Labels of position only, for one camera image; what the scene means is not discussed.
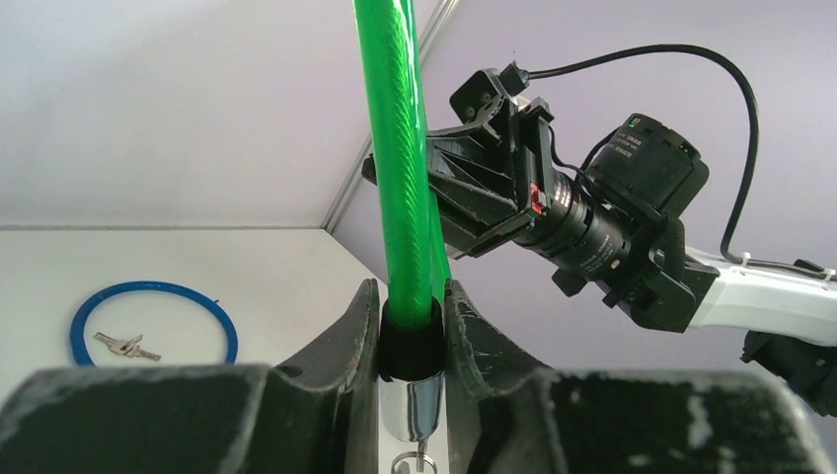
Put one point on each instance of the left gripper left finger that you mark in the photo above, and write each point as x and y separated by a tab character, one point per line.
316	412

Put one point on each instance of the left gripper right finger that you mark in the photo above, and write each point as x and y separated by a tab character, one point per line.
508	412

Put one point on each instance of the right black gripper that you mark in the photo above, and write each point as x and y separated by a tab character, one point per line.
495	181

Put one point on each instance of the green cable lock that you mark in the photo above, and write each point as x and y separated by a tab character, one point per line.
411	345

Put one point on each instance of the blue cable lock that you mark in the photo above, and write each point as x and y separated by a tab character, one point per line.
76	334

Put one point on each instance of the silver green-lock keys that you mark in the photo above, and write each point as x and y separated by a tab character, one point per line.
414	461

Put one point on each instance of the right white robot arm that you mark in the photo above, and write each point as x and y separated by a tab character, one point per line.
648	173

